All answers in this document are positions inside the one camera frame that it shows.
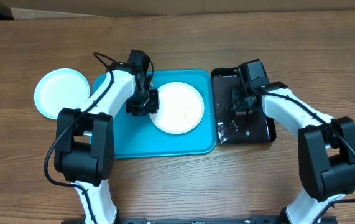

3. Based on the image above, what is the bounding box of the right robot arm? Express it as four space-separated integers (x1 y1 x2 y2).
228 82 355 224

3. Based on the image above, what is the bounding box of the black plastic tray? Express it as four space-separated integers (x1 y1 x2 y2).
211 67 276 145

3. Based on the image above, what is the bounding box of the green scrub sponge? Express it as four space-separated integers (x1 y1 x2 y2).
235 110 258 121

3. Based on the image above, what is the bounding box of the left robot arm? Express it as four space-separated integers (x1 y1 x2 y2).
44 59 159 223

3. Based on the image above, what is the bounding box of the white pink plate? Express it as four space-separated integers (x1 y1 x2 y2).
150 82 205 134

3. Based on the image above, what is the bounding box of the light blue plate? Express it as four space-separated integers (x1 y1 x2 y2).
34 68 90 119

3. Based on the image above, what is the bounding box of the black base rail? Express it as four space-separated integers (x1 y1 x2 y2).
61 215 338 224

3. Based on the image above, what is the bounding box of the teal plastic tray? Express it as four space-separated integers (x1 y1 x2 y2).
92 68 218 159

